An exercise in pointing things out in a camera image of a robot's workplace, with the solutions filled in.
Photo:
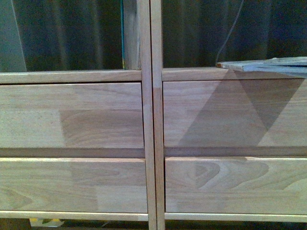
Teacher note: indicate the book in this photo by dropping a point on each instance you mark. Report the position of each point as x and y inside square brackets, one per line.
[291, 66]

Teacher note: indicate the left lower wooden drawer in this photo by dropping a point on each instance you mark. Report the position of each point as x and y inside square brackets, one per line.
[73, 185]

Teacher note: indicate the wooden drawer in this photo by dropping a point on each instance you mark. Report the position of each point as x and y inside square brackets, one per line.
[73, 185]
[239, 185]
[235, 113]
[96, 115]

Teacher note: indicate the right lower wooden drawer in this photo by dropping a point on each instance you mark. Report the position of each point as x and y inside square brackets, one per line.
[239, 185]

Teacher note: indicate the right upper wooden drawer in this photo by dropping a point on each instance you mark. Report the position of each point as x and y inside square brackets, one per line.
[235, 113]

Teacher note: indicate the upright wooden board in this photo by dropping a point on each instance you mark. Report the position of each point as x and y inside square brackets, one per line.
[130, 34]

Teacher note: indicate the left upper wooden drawer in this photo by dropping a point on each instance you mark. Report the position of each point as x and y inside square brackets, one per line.
[96, 115]

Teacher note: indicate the yellow green object under cabinet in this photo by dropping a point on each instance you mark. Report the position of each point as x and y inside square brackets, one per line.
[42, 222]

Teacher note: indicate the left wooden cabinet frame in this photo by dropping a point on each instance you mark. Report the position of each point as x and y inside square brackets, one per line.
[75, 42]

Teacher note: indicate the wooden cabinet frame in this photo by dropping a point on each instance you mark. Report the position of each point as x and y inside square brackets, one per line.
[188, 38]
[75, 42]

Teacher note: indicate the right wooden cabinet frame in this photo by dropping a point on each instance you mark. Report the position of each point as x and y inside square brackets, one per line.
[188, 38]

